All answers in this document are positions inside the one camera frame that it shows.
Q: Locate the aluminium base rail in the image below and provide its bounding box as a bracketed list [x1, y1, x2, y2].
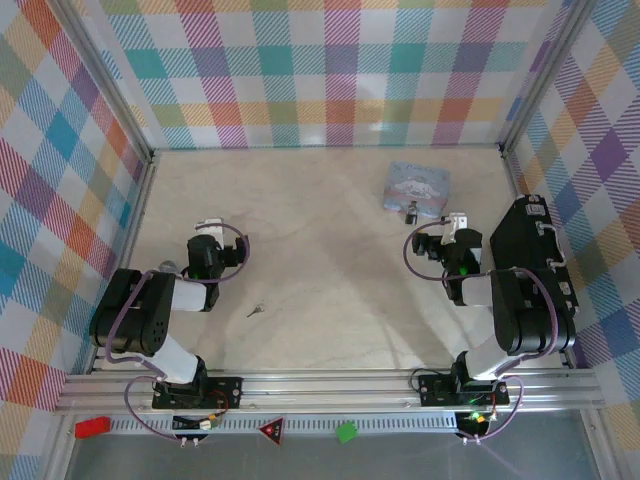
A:
[54, 368, 607, 414]

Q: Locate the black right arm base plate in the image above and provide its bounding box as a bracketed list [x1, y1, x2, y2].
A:
[418, 373, 511, 408]

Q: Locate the aluminium frame post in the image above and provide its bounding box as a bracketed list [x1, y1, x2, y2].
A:
[498, 0, 601, 152]
[51, 0, 154, 162]

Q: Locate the purple right wrist cable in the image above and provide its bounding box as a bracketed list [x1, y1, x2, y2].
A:
[403, 221, 451, 281]

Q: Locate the black left connector bracket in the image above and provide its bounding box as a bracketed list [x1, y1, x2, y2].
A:
[171, 414, 221, 447]

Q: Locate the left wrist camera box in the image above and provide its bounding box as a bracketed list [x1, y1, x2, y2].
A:
[195, 217, 225, 242]

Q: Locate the purple left wrist cable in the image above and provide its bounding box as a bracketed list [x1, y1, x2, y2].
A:
[196, 222, 252, 285]

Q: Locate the purple wrist cable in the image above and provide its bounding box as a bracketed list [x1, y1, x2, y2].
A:
[403, 221, 451, 281]
[196, 222, 252, 285]

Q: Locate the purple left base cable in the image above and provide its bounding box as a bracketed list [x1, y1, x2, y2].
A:
[123, 374, 211, 444]

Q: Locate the slotted grey cable duct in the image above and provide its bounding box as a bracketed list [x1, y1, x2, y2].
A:
[107, 416, 459, 433]

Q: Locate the black right connector bracket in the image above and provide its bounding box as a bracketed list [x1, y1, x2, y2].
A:
[456, 410, 496, 445]

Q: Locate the red rectangular block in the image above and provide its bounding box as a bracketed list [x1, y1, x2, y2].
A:
[74, 415, 113, 440]

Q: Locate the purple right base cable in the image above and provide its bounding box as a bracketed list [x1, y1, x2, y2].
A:
[467, 374, 526, 444]

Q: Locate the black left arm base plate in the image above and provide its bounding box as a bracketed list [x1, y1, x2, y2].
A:
[151, 375, 244, 411]

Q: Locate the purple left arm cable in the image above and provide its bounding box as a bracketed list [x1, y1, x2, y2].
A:
[105, 268, 169, 382]

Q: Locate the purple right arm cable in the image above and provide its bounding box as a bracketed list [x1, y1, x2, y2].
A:
[498, 268, 557, 377]

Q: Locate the black hard carrying case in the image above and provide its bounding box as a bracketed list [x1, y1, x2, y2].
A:
[489, 194, 581, 350]

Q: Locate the black connector bracket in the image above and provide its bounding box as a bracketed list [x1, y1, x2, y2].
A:
[171, 414, 221, 447]
[456, 410, 496, 445]

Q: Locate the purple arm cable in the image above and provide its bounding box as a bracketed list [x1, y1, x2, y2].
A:
[498, 268, 557, 377]
[105, 268, 169, 382]

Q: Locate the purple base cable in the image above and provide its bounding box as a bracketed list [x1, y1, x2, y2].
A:
[123, 374, 211, 444]
[467, 374, 526, 444]

